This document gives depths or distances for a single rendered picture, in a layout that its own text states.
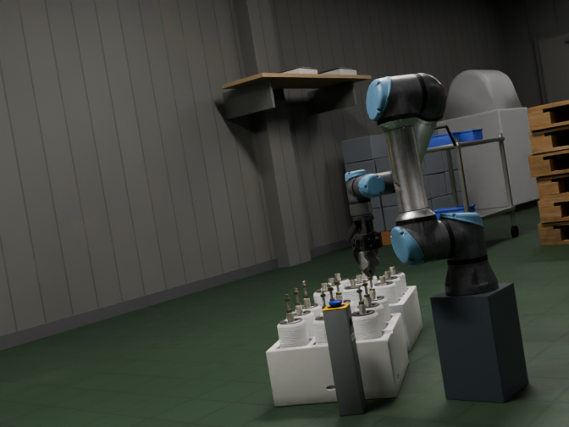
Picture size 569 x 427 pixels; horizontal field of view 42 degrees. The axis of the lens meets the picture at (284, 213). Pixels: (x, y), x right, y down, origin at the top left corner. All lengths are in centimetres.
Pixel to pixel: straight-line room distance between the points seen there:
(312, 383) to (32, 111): 315
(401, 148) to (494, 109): 617
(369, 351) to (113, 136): 338
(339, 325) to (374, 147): 477
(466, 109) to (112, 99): 435
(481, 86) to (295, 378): 628
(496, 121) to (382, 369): 608
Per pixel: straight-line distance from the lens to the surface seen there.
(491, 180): 825
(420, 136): 228
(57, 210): 495
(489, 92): 826
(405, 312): 280
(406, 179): 208
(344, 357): 216
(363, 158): 683
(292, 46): 697
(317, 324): 233
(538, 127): 519
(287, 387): 237
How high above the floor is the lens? 69
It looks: 2 degrees down
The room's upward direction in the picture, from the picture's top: 9 degrees counter-clockwise
